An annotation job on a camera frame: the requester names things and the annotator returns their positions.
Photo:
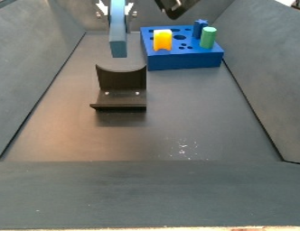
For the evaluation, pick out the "black curved fixture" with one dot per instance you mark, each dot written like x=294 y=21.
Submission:
x=122 y=90

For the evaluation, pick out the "dark blue star block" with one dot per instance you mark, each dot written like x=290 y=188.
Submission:
x=199 y=24

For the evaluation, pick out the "blue shape sorting board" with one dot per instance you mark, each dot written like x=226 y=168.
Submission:
x=186 y=54

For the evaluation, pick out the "silver gripper finger with screw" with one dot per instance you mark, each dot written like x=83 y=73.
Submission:
x=101 y=10

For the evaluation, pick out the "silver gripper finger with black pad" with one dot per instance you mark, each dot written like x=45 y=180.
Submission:
x=130 y=15

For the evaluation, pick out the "green hexagonal prism block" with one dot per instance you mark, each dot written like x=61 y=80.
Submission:
x=207 y=37

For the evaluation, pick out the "yellow arch block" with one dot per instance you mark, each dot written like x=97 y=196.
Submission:
x=162 y=39

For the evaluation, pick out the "light blue rectangular block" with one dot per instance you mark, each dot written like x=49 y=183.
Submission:
x=116 y=29

